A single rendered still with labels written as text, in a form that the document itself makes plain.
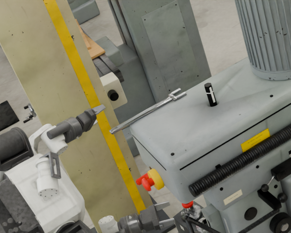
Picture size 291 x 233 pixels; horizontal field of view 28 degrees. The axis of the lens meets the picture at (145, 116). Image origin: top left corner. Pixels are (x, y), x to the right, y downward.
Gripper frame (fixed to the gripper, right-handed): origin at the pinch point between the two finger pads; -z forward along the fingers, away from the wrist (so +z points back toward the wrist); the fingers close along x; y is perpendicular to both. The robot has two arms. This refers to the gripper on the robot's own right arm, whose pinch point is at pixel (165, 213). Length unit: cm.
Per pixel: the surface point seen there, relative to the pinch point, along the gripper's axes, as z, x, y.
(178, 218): -4.6, -0.8, -5.6
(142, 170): 18, -182, -117
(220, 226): -18, 46, 30
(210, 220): -16, 47, 35
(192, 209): -11.0, 2.1, -0.8
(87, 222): 67, -146, -117
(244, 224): -25, 53, 34
